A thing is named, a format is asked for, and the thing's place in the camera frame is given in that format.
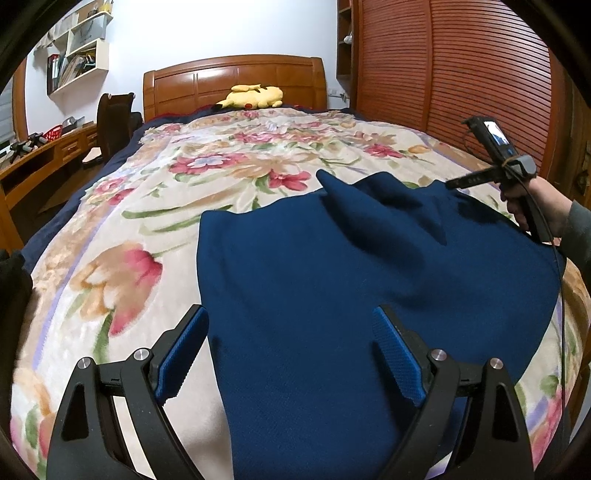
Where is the black desk object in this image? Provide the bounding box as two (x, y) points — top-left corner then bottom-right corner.
(9, 134), (44, 158)

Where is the person's dark clothing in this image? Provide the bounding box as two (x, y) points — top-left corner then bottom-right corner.
(0, 249), (34, 416)

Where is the floral blanket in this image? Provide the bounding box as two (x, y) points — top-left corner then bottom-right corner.
(9, 108), (591, 480)

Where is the louvered wooden wardrobe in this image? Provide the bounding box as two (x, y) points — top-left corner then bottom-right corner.
(336, 0), (578, 195)

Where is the window blind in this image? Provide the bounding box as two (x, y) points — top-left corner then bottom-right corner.
(0, 90), (17, 153)

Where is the wooden desk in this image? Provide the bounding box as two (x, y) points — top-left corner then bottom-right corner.
(0, 124), (100, 250)

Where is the person's right hand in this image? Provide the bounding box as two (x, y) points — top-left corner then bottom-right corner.
(501, 178), (573, 238)

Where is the wooden headboard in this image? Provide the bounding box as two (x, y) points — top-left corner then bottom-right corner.
(142, 54), (328, 123)

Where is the wooden window frame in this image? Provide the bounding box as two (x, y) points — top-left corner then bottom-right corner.
(13, 60), (29, 141)

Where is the blue suit jacket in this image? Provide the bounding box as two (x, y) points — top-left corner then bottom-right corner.
(196, 170), (568, 480)

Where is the yellow plush toy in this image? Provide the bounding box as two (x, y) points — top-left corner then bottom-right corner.
(213, 84), (284, 110)

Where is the person's right forearm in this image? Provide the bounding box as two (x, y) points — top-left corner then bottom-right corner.
(561, 199), (591, 271)

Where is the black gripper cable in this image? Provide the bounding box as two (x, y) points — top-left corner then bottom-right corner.
(463, 120), (568, 421)

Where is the white wall shelf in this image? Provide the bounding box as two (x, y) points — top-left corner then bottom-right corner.
(34, 0), (115, 97)

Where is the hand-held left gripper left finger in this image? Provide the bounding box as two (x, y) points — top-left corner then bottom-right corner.
(46, 305), (211, 480)

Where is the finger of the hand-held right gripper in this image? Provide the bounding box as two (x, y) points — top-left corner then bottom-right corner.
(445, 168), (504, 190)

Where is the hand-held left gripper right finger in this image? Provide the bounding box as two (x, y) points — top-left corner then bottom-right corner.
(372, 305), (536, 480)

